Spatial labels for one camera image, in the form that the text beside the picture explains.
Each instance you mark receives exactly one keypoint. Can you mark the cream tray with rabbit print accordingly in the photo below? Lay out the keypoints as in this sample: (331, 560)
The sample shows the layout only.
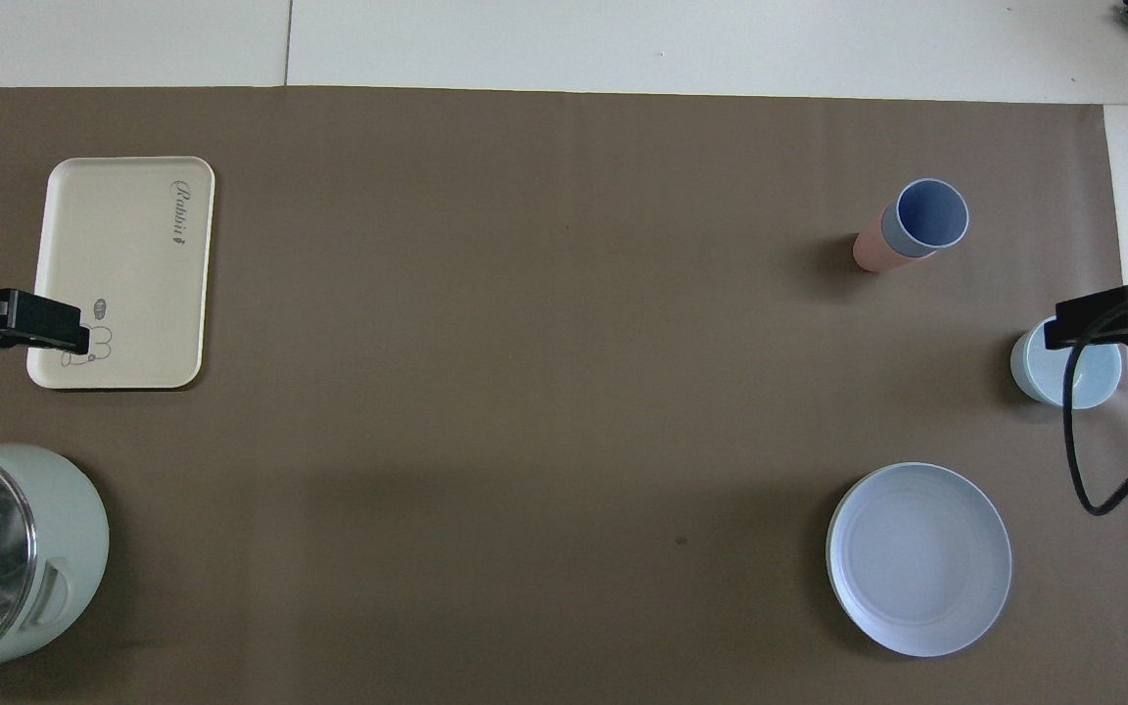
(123, 264)

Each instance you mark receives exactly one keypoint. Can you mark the pink plastic cup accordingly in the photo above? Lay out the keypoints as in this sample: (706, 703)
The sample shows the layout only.
(872, 253)

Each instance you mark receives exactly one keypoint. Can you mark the brown paper table mat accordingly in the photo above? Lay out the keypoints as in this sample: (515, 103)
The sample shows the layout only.
(544, 392)

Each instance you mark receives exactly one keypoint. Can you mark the blue plastic cup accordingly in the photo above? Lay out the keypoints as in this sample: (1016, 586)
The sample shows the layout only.
(931, 215)

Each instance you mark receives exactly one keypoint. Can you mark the pale blue plate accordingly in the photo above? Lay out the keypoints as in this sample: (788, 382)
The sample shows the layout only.
(916, 558)

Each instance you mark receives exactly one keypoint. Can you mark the pale green electric pot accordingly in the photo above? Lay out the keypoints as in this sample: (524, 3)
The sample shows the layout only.
(70, 548)

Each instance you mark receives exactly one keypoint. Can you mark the light blue bowl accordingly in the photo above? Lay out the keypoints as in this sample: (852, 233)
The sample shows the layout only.
(1039, 377)

